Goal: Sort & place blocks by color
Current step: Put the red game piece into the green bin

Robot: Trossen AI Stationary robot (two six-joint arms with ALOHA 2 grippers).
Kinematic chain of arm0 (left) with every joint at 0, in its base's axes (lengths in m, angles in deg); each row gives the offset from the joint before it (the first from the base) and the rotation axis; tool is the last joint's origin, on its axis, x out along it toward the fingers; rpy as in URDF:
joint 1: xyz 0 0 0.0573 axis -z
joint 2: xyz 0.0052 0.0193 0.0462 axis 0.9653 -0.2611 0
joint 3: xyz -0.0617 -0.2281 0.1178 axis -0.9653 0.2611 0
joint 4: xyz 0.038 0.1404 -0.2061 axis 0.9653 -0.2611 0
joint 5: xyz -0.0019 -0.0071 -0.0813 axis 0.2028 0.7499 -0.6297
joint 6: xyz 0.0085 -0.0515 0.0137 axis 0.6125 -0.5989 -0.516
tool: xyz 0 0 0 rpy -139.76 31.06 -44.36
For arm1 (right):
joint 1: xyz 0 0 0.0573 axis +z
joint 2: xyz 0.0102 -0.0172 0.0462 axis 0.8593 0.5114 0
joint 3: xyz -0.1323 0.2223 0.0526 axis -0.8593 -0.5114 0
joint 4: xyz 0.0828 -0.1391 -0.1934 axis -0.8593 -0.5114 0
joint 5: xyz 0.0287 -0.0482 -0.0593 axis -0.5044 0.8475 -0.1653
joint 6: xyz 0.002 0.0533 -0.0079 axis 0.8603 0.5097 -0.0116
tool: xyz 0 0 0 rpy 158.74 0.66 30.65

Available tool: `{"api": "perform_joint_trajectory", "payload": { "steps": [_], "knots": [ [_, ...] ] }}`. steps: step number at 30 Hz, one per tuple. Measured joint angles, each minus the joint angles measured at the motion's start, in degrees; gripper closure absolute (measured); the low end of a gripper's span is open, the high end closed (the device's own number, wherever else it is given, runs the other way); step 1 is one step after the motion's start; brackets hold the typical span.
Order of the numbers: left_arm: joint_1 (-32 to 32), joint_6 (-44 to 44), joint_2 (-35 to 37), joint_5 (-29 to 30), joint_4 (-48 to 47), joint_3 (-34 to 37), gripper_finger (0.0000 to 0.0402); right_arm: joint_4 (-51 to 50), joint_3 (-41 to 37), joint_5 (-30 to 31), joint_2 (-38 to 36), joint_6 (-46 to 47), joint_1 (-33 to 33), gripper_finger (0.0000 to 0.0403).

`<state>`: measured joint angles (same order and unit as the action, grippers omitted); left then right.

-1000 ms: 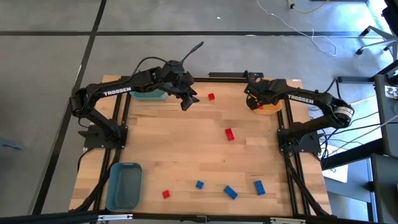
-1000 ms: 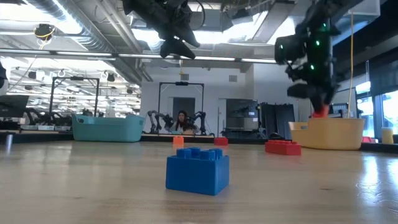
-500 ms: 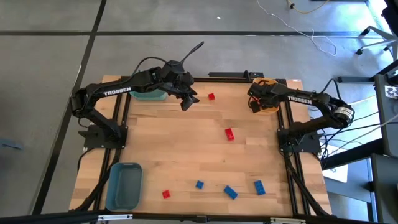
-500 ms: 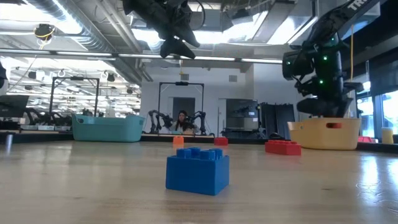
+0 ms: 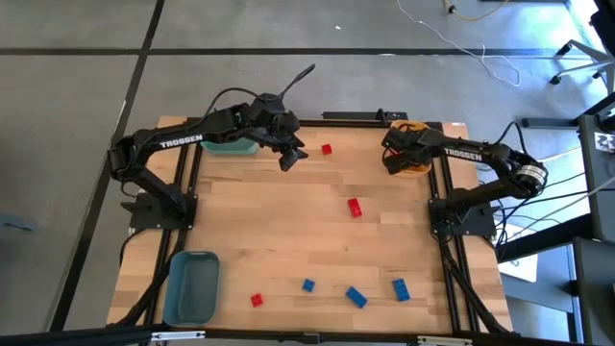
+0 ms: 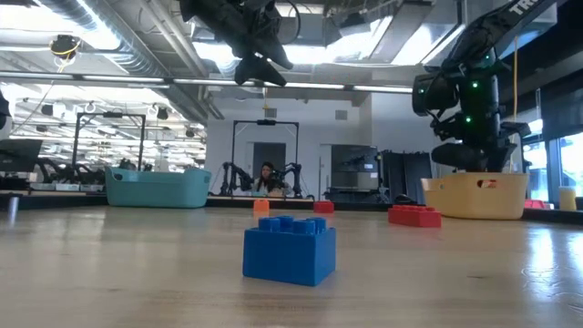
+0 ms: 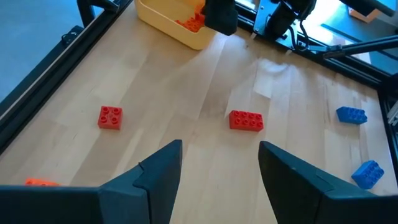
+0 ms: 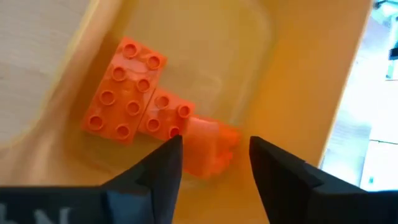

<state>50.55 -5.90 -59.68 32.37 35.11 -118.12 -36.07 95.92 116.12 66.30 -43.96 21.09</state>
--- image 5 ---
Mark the black white marker tag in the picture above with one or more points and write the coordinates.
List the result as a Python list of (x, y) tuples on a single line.
[(604, 142)]

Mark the black table frame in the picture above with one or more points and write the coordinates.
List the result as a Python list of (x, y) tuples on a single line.
[(312, 123)]

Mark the grey-blue plastic bin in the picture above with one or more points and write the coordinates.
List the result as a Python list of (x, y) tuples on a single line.
[(192, 288)]

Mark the silver frame bracket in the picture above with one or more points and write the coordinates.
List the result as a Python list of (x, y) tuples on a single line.
[(444, 341), (178, 335)]

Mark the white box blue print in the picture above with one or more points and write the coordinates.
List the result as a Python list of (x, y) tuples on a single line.
[(521, 268)]

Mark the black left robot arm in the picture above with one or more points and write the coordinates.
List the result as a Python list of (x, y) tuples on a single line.
[(180, 140)]

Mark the black diagonal beam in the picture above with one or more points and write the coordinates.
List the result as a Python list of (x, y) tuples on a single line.
[(543, 235)]

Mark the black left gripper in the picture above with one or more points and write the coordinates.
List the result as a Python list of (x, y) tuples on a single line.
[(274, 120)]

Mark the teal plastic bin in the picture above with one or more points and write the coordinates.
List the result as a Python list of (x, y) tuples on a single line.
[(230, 148)]

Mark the grey chair base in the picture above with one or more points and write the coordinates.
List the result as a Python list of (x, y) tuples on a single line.
[(586, 49)]

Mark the yellow plastic bin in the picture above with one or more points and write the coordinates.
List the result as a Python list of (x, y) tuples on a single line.
[(419, 169)]

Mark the dark grey desk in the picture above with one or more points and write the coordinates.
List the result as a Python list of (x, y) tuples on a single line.
[(600, 192), (596, 298)]

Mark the long blue block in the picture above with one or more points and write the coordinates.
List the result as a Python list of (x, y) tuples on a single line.
[(356, 297), (401, 289)]

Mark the black chair seat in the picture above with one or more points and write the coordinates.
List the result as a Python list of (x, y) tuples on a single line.
[(606, 24)]

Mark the long red block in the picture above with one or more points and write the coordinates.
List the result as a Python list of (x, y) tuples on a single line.
[(355, 207)]

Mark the small blue block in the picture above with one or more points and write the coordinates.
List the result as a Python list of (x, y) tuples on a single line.
[(308, 285)]

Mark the small red block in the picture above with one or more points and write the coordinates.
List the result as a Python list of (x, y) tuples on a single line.
[(327, 149), (257, 300)]

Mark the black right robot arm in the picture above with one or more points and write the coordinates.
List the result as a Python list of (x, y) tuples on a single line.
[(463, 155)]

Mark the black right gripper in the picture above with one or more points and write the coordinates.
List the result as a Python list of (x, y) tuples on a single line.
[(408, 140)]

